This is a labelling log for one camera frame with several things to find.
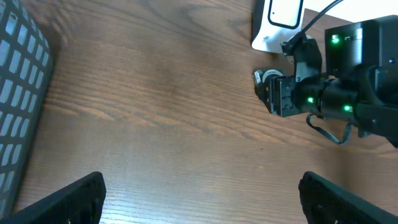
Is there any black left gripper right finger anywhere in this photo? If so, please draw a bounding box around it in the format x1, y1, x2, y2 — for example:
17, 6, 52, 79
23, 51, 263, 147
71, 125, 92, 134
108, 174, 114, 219
298, 171, 397, 224

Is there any dark grey plastic basket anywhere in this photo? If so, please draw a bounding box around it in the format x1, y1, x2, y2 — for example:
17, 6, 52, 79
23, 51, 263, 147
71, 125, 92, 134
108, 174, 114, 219
1, 0, 53, 218

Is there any black round-logo packet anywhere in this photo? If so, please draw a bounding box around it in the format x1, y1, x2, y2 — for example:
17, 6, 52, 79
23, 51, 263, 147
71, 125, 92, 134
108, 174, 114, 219
252, 69, 283, 104

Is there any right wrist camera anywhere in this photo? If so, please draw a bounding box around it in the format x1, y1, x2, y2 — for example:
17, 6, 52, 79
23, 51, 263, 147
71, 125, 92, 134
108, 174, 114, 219
281, 32, 322, 83

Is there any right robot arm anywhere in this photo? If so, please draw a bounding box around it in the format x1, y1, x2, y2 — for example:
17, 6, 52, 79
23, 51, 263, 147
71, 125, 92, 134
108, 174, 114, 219
252, 15, 397, 145

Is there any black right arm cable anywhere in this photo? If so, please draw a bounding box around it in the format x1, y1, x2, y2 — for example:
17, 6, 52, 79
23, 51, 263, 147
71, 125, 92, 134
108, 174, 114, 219
281, 0, 355, 146

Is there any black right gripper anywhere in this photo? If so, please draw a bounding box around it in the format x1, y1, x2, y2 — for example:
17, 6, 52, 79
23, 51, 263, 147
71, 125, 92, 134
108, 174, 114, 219
264, 76, 326, 118

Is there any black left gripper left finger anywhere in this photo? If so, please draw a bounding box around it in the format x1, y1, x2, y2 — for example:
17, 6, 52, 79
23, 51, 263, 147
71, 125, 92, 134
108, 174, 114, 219
1, 171, 106, 224

